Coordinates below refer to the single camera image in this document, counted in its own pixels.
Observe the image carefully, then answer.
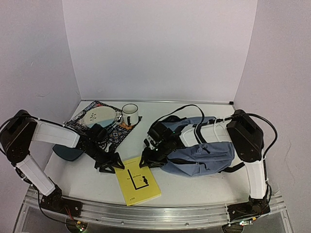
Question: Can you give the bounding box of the white ribbed mug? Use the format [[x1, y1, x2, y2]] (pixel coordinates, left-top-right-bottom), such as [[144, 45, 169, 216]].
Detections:
[[122, 103, 139, 126]]

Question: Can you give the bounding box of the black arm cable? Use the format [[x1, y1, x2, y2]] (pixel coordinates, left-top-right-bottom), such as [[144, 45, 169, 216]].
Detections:
[[157, 104, 207, 144], [0, 114, 27, 156]]

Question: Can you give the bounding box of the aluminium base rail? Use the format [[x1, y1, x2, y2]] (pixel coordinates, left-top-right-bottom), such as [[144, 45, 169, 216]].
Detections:
[[13, 182, 294, 233]]

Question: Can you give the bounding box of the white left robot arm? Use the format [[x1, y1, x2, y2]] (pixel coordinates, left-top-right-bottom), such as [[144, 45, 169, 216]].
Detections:
[[0, 109, 125, 217]]

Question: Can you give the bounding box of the yellow book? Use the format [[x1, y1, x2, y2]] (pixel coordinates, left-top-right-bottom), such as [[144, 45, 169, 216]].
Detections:
[[115, 157, 161, 206]]

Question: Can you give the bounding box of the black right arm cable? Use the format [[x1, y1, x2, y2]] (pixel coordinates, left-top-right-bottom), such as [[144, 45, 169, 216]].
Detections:
[[157, 104, 207, 144]]

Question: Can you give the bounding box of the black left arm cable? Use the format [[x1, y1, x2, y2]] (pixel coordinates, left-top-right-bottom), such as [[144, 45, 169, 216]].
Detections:
[[0, 114, 27, 156]]

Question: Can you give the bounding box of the blue grey backpack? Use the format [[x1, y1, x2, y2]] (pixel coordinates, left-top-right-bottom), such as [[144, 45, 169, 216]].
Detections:
[[151, 115, 244, 177]]

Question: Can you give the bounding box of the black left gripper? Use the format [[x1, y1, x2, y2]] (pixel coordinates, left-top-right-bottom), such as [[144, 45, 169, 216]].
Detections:
[[85, 143, 126, 174]]

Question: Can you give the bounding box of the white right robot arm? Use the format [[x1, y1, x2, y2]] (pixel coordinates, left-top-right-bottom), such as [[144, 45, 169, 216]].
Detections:
[[139, 110, 271, 219]]

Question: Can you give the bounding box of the patterned patchwork placemat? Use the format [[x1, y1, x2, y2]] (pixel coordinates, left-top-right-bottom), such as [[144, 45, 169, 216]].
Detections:
[[65, 100, 136, 151]]

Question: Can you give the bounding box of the cream and blue plate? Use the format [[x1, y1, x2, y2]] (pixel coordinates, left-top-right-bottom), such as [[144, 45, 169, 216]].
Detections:
[[83, 106, 117, 128]]

